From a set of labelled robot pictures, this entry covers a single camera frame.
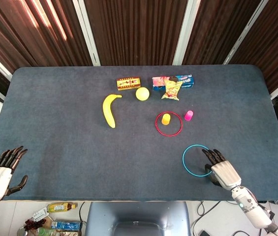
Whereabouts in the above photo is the blue snack packet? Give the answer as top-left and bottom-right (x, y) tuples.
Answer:
(51, 220), (83, 231)

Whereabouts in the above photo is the yellow banana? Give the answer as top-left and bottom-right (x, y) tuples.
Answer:
(102, 93), (123, 129)

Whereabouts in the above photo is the yellow green snack bag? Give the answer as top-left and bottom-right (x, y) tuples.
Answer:
(161, 79), (183, 101)

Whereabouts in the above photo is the yellow tennis ball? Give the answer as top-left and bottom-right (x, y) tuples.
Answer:
(135, 87), (151, 101)

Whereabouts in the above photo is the black power cable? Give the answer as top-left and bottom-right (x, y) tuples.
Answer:
(79, 201), (87, 223)

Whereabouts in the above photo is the blue upholstered table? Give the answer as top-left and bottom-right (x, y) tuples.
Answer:
(0, 64), (278, 202)

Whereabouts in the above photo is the green tea bottle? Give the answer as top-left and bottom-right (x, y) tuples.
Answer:
(46, 202), (78, 213)

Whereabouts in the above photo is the blue plastic ring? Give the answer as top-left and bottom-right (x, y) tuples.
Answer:
(182, 144), (215, 177)

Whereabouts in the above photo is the red yellow cardboard box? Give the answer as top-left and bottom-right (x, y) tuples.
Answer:
(116, 77), (141, 91)

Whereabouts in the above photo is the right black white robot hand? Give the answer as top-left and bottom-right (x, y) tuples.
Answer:
(201, 148), (242, 190)

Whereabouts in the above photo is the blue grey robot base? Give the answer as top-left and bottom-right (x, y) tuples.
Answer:
(84, 201), (191, 236)

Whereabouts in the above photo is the green plastic bottle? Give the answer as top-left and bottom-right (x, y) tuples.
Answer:
(35, 227), (57, 236)

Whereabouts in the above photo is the black floor cable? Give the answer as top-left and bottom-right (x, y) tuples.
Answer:
(192, 201), (219, 236)

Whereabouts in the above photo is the brown pleated curtain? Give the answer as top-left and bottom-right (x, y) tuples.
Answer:
(0, 0), (93, 74)
(229, 0), (278, 94)
(84, 0), (188, 66)
(182, 0), (262, 66)

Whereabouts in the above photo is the red plastic ring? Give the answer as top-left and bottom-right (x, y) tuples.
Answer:
(154, 111), (183, 136)

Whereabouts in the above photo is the orange small cup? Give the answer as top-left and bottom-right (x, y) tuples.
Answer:
(161, 113), (172, 126)

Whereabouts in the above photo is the blue cookie box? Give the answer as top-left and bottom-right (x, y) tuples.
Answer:
(152, 74), (195, 92)

